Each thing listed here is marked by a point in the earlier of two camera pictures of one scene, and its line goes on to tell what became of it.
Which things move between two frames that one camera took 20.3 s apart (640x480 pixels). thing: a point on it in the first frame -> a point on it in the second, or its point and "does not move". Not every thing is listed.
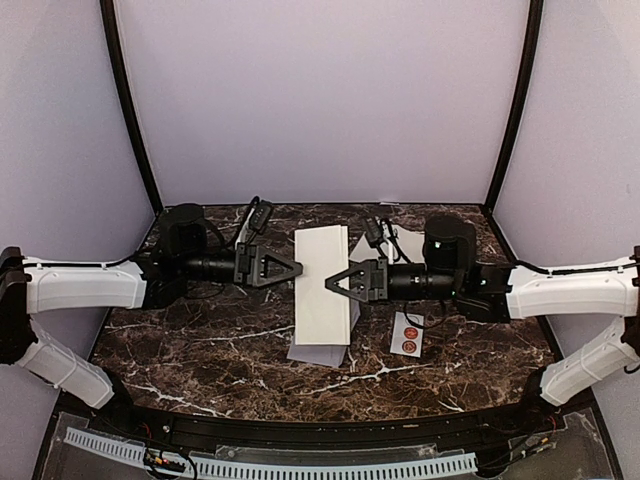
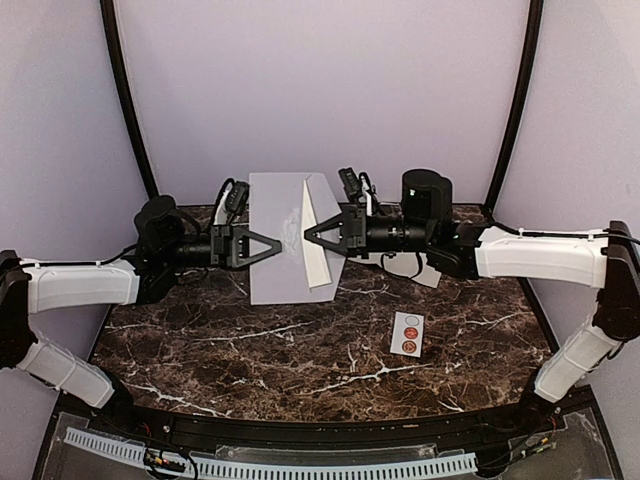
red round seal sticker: [411, 333] does not move
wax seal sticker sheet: [407, 338] does not move
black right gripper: [374, 280] -> [353, 231]
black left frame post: [111, 39] does not move
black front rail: [156, 422] does not move
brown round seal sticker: [409, 346] does not move
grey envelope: [324, 354] -> [277, 209]
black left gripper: [248, 272] -> [227, 242]
